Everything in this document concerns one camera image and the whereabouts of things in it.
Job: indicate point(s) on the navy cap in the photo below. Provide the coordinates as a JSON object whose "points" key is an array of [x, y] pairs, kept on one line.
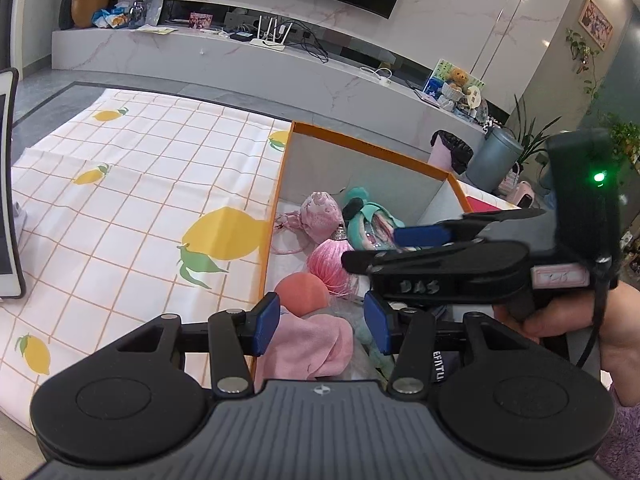
{"points": [[445, 365]]}

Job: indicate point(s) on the small black box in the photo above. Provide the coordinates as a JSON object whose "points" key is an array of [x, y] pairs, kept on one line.
{"points": [[241, 35]]}

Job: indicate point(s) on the checked woven bag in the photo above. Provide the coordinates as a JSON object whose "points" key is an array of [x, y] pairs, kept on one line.
{"points": [[509, 182]]}

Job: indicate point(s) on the white router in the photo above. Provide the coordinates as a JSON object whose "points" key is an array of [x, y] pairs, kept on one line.
{"points": [[267, 44]]}

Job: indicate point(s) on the framed wall picture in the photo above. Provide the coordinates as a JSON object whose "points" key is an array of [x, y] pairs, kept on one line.
{"points": [[596, 22]]}

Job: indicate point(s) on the pink card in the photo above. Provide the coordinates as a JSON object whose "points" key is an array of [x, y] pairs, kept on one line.
{"points": [[200, 20]]}

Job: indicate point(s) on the white tablet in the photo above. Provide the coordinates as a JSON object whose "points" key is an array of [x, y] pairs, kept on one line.
{"points": [[10, 210]]}

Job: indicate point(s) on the pink white heater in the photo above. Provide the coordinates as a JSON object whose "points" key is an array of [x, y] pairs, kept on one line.
{"points": [[525, 194]]}

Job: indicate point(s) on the brown teddy bear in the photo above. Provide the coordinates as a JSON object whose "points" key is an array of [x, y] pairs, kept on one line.
{"points": [[457, 80]]}

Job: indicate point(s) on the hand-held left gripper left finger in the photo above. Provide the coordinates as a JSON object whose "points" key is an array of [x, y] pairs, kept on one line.
{"points": [[265, 320]]}

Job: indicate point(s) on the blue snack bags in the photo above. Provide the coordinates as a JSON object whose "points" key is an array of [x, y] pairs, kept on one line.
{"points": [[110, 17]]}

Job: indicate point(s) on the bushy green plant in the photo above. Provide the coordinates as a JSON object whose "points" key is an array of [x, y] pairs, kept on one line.
{"points": [[625, 135]]}

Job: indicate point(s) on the hanging vine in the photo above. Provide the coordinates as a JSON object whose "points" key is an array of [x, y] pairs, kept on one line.
{"points": [[582, 50]]}

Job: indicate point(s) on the dark flat notebook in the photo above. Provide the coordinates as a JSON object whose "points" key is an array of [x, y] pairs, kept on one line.
{"points": [[425, 96]]}

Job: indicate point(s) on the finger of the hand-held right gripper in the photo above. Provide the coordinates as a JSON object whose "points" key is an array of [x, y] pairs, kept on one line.
{"points": [[420, 236], [450, 275]]}

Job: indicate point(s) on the pink tassel ornament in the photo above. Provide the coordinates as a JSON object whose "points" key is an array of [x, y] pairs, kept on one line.
{"points": [[327, 260]]}

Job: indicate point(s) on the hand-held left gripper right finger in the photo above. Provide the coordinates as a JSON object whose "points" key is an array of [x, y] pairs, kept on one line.
{"points": [[377, 325]]}

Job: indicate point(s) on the grey trash bin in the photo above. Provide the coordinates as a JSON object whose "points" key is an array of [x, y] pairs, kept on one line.
{"points": [[492, 157]]}

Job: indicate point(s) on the person's right hand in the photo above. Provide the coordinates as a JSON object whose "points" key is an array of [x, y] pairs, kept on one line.
{"points": [[620, 330]]}

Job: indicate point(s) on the peach plush ball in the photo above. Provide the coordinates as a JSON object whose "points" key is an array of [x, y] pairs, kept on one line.
{"points": [[300, 292]]}

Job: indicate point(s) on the marble television bench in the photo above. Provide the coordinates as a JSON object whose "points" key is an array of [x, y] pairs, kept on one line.
{"points": [[200, 55]]}

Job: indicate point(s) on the gold vase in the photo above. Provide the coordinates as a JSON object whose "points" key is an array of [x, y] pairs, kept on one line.
{"points": [[90, 5]]}

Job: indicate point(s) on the orange storage box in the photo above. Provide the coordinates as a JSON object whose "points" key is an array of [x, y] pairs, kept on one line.
{"points": [[270, 260]]}

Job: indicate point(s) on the teal plush doll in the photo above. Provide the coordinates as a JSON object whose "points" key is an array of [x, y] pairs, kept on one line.
{"points": [[356, 193]]}

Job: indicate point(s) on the pink bin with black bag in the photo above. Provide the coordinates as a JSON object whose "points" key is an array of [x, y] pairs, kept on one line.
{"points": [[450, 150]]}

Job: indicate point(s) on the green picture board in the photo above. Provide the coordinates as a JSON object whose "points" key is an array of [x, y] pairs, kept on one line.
{"points": [[440, 72]]}

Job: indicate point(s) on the long-leaf potted plant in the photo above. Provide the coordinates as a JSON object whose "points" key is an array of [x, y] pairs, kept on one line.
{"points": [[530, 140]]}

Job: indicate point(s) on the yellow paper sheets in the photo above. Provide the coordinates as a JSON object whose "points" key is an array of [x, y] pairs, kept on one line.
{"points": [[155, 29]]}

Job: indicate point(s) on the purple fluffy rug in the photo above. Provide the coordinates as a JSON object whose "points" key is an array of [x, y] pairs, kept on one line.
{"points": [[625, 440]]}

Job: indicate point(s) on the pink cloth pouch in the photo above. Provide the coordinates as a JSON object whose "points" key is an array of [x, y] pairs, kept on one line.
{"points": [[310, 345]]}

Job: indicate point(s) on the lemon print checked cloth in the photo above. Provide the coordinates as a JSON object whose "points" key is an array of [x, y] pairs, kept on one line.
{"points": [[125, 260]]}

